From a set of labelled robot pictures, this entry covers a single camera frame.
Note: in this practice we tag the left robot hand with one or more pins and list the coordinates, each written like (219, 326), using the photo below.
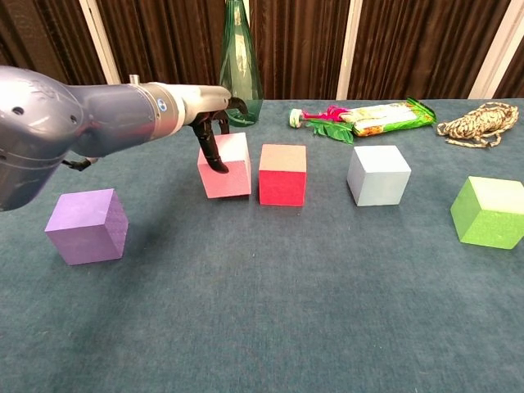
(204, 102)

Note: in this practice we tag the pink foam cube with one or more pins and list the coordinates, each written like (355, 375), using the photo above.
(233, 176)

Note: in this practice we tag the purple foam cube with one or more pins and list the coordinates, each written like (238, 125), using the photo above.
(82, 229)

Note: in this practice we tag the light blue foam cube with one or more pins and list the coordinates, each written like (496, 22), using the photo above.
(378, 184)

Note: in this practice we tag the green foam cube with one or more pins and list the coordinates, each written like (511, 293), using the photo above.
(491, 225)

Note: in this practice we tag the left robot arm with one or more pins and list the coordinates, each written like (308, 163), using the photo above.
(61, 123)

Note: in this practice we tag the green glass bottle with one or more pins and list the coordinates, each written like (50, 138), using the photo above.
(240, 61)

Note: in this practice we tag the red foam cube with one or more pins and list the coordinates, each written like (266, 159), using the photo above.
(282, 184)

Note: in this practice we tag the brown pleated curtain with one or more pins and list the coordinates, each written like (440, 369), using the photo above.
(294, 24)

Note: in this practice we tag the green snack packet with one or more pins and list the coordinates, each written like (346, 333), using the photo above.
(389, 118)

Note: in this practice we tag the blue felt table mat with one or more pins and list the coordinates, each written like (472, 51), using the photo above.
(262, 307)

